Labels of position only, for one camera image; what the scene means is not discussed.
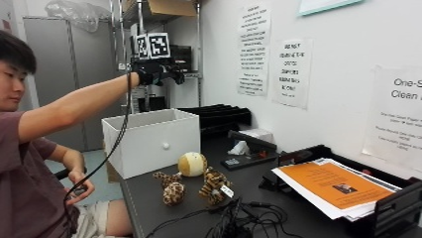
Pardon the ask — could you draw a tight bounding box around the small black device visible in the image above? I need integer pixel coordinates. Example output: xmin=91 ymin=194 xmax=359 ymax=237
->
xmin=71 ymin=184 xmax=90 ymax=196

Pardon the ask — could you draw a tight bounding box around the black box on shelf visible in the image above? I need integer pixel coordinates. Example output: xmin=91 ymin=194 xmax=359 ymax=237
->
xmin=170 ymin=44 xmax=195 ymax=73

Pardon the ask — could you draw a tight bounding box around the black chair armrest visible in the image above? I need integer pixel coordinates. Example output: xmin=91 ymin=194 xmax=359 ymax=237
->
xmin=54 ymin=166 xmax=88 ymax=181

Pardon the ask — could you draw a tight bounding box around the white cube with black markers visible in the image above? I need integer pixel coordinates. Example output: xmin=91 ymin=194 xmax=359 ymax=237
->
xmin=134 ymin=32 xmax=174 ymax=60

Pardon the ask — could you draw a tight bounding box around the person in maroon shirt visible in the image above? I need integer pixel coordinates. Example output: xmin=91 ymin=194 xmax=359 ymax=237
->
xmin=0 ymin=30 xmax=134 ymax=238

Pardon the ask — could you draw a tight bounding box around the black file organiser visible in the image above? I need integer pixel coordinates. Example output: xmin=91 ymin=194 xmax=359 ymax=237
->
xmin=178 ymin=103 xmax=254 ymax=136

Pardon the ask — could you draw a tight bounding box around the spotted leopard plush toy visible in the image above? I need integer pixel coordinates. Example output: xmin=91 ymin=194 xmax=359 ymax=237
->
xmin=152 ymin=171 xmax=188 ymax=207

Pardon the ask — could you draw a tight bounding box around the brown cardboard box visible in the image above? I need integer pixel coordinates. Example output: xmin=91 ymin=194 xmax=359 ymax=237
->
xmin=122 ymin=0 xmax=199 ymax=18

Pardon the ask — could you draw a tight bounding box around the white box with round knob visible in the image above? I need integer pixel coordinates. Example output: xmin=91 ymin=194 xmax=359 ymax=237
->
xmin=100 ymin=108 xmax=203 ymax=180

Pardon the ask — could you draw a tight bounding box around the grey metal cabinet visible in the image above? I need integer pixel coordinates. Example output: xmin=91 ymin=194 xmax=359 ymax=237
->
xmin=23 ymin=15 xmax=130 ymax=153

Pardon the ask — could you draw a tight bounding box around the cream and tan plush ball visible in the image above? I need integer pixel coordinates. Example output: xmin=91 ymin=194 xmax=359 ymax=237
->
xmin=178 ymin=151 xmax=211 ymax=179

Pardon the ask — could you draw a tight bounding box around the small white box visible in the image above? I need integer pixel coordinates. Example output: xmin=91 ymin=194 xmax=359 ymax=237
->
xmin=238 ymin=127 xmax=277 ymax=146

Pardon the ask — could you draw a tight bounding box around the striped tiger plush toy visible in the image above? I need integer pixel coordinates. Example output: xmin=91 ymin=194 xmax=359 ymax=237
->
xmin=199 ymin=166 xmax=235 ymax=206

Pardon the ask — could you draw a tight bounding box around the clear plastic bag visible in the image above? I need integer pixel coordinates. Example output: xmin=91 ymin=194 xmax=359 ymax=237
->
xmin=45 ymin=0 xmax=114 ymax=34

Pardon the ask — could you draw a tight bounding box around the black desk stapler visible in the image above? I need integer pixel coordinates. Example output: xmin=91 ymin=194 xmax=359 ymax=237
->
xmin=220 ymin=129 xmax=281 ymax=172

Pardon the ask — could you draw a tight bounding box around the paper stack with orange sheet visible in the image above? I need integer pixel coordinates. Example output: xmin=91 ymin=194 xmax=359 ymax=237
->
xmin=271 ymin=157 xmax=404 ymax=222

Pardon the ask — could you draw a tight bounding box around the black paper tray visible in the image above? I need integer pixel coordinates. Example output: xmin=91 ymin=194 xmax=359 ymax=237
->
xmin=258 ymin=144 xmax=422 ymax=238

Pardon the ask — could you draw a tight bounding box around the metal wire shelf rack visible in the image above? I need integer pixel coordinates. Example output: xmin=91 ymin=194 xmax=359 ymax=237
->
xmin=108 ymin=0 xmax=206 ymax=115

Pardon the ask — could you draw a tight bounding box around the black glove cable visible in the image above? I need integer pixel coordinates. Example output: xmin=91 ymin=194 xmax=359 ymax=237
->
xmin=63 ymin=63 xmax=135 ymax=237

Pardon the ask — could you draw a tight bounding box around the tall printed wall notice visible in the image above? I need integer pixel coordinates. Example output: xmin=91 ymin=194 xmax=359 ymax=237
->
xmin=236 ymin=2 xmax=273 ymax=98

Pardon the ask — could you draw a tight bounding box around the short printed wall notice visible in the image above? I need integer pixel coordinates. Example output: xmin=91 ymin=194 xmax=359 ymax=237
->
xmin=272 ymin=38 xmax=316 ymax=110

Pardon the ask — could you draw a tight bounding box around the tangle of black cables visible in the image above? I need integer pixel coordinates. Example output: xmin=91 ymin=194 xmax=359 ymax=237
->
xmin=144 ymin=196 xmax=307 ymax=238

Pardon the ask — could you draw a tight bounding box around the teal framed wall board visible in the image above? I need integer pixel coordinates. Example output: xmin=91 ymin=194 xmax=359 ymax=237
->
xmin=297 ymin=0 xmax=367 ymax=17

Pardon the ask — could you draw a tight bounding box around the large printed wall notice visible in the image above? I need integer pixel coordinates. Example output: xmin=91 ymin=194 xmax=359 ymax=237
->
xmin=361 ymin=64 xmax=422 ymax=174

